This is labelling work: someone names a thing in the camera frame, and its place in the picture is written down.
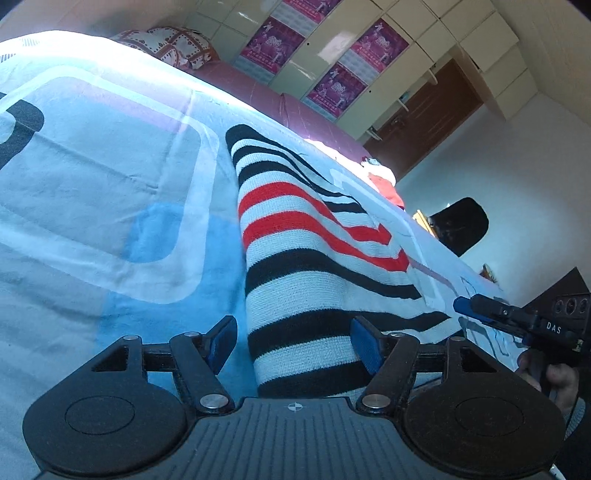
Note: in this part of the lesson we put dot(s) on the cream corner shelf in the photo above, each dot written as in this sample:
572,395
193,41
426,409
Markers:
431,77

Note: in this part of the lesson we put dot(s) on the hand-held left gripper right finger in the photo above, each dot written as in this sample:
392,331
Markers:
364,344

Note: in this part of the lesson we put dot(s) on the printed blanket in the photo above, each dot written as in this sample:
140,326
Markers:
92,184

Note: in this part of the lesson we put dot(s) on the striped knit sweater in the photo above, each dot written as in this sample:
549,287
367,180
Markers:
295,277

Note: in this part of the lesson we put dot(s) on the heart print pillow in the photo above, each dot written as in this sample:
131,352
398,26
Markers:
175,44

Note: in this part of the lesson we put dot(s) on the brown wooden door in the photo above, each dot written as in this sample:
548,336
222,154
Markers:
429,120

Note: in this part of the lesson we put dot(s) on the red cloth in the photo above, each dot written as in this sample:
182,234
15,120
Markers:
388,189

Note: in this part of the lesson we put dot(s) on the purple wall poster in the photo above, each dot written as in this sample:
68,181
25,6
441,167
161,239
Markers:
307,5
334,87
272,46
378,41

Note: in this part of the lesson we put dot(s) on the pink bedsheet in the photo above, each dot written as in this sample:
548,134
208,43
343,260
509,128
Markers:
258,92

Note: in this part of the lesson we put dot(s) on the person's right hand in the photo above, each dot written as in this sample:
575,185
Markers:
561,383

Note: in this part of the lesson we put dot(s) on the white cloth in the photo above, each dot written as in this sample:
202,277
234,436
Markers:
381,168

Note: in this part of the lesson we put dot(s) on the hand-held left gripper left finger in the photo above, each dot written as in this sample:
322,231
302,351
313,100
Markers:
224,339

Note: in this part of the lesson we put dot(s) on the black chair back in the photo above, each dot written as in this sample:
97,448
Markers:
461,226

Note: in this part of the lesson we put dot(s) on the cream wardrobe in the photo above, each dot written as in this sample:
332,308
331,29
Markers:
461,23

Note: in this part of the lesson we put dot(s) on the yellow nightstand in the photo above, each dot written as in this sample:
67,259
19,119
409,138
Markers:
422,221

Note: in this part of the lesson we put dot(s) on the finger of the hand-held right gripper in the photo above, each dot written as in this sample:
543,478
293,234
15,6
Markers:
485,307

